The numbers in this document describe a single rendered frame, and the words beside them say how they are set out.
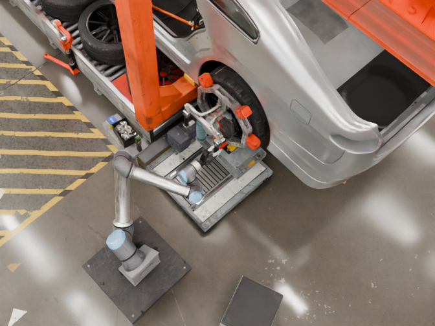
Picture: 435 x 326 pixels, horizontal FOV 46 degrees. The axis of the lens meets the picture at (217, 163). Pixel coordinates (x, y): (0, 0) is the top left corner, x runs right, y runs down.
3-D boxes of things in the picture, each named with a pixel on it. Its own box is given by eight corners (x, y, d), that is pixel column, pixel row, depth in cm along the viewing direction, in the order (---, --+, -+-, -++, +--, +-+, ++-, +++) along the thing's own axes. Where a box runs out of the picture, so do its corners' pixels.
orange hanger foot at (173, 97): (208, 88, 444) (210, 64, 414) (162, 122, 427) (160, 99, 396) (196, 77, 449) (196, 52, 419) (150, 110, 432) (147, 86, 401)
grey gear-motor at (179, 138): (213, 136, 473) (215, 116, 442) (179, 163, 459) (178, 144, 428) (200, 124, 479) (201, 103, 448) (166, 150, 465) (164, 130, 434)
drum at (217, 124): (232, 123, 399) (234, 114, 386) (212, 139, 392) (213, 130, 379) (220, 112, 403) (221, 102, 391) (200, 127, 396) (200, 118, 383)
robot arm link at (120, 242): (118, 263, 371) (103, 246, 365) (120, 250, 387) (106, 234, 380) (135, 253, 369) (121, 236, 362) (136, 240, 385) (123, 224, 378)
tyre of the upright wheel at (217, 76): (246, 128, 444) (293, 132, 387) (226, 143, 436) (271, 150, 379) (210, 61, 420) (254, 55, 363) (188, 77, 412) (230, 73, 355)
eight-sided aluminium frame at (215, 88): (247, 153, 411) (255, 117, 362) (241, 158, 408) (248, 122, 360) (202, 110, 427) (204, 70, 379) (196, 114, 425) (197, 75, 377)
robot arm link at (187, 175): (181, 183, 378) (175, 172, 374) (194, 173, 383) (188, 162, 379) (187, 185, 370) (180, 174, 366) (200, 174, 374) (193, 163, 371)
